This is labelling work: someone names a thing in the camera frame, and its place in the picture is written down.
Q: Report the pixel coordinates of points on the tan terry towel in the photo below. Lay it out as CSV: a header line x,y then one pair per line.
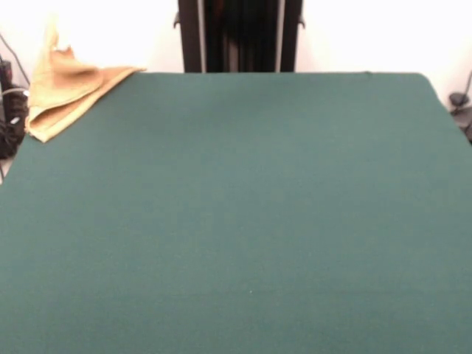
x,y
59,92

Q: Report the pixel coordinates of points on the black grey stand base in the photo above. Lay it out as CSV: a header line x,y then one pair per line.
x,y
459,107
9,136

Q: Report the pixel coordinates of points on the black red upright adapter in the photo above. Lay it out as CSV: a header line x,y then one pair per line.
x,y
5,73

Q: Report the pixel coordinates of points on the black stand frame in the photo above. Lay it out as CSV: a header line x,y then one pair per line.
x,y
191,37

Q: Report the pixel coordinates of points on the dark green table cloth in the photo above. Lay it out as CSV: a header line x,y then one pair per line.
x,y
276,203

